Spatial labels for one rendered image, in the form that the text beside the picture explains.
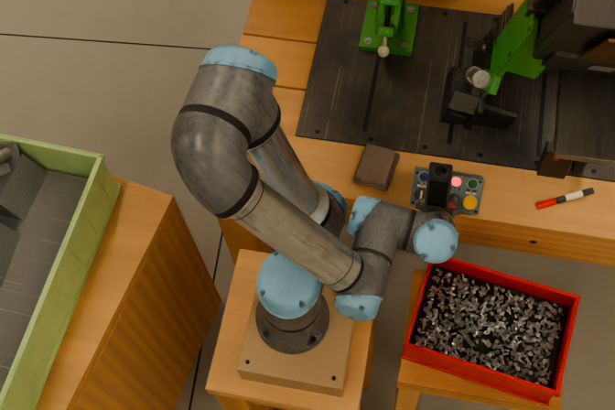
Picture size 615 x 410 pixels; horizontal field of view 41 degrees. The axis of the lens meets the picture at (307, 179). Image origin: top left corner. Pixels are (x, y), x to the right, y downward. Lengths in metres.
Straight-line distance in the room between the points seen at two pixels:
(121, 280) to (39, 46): 1.63
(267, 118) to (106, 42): 2.09
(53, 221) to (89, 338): 0.29
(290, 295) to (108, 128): 1.73
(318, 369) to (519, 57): 0.74
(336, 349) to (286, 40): 0.81
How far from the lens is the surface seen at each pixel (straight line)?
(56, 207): 2.00
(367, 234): 1.43
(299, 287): 1.48
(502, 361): 1.74
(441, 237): 1.43
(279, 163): 1.36
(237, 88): 1.21
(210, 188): 1.19
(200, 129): 1.18
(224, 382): 1.76
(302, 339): 1.63
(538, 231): 1.85
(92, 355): 1.90
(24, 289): 1.94
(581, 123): 1.70
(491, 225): 1.85
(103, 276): 1.96
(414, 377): 1.80
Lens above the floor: 2.54
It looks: 63 degrees down
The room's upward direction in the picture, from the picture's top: 7 degrees counter-clockwise
